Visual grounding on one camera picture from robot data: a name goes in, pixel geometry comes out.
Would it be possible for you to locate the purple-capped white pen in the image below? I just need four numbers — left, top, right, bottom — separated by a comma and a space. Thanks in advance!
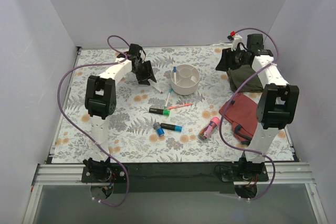
152, 86, 163, 94

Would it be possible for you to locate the blue-capped white pen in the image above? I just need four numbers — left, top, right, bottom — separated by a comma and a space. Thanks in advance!
173, 67, 177, 83

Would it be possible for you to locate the white round compartment organizer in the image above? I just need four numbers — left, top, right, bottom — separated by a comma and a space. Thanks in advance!
170, 64, 200, 95

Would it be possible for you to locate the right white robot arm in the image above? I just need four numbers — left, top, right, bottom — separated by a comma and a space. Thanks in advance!
216, 30, 299, 182

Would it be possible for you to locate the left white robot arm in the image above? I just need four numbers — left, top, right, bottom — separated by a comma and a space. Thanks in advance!
83, 44, 157, 182

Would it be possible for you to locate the dark green cloth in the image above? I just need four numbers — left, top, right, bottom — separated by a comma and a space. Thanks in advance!
226, 65, 264, 93

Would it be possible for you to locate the teal-capped white pen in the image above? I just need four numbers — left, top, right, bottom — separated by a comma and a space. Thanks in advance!
164, 88, 173, 109

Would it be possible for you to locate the green-capped black highlighter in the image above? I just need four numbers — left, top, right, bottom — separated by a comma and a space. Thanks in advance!
149, 108, 170, 116

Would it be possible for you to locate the orange pen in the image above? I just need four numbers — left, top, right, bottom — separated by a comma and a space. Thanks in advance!
166, 103, 193, 110

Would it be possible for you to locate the floral patterned mat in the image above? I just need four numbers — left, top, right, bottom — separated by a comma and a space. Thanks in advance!
51, 45, 295, 164

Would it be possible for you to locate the blue and grey cap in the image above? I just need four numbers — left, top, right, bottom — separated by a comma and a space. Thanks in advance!
153, 122, 164, 136

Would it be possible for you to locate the red cloth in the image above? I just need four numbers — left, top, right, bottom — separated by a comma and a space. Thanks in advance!
224, 93, 258, 146

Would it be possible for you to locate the blue-capped black highlighter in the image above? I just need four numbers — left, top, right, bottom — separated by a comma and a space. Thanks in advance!
160, 123, 183, 132

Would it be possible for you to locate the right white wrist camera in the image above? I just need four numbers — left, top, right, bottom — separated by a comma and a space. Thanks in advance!
227, 31, 243, 51

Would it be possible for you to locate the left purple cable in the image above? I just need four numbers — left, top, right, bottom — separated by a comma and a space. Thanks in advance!
57, 35, 130, 208

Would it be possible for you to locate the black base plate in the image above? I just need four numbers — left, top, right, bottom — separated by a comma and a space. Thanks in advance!
81, 162, 269, 194

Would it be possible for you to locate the aluminium frame rail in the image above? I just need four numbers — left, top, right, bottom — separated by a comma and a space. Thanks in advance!
24, 162, 328, 223

